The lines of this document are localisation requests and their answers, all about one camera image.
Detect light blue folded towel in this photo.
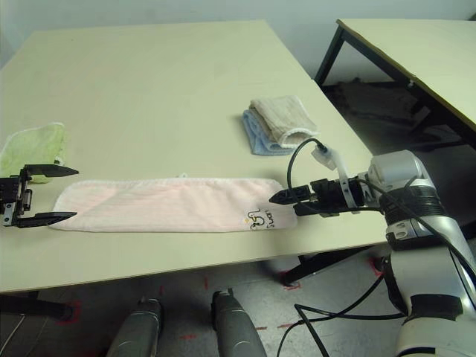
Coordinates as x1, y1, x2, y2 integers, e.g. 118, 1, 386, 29
242, 109, 298, 156

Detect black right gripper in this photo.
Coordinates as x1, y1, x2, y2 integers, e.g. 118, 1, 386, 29
268, 176, 383, 219

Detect beige side table black legs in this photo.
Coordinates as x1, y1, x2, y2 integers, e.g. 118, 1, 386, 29
314, 18, 476, 146

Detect light green towel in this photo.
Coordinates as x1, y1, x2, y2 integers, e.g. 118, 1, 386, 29
0, 120, 70, 186

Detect grey robot left leg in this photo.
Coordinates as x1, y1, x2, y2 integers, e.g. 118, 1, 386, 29
107, 297, 164, 357

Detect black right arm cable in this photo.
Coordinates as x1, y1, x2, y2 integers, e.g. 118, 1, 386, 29
274, 138, 476, 357

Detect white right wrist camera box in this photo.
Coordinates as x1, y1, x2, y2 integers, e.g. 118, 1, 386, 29
311, 146, 360, 208

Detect beige folded towel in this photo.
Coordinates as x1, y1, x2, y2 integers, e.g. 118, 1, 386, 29
248, 94, 320, 147

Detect pink towel with embroidery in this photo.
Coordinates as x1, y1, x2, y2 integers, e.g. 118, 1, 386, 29
50, 173, 298, 234

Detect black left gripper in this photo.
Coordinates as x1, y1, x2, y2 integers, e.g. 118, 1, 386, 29
0, 163, 80, 228

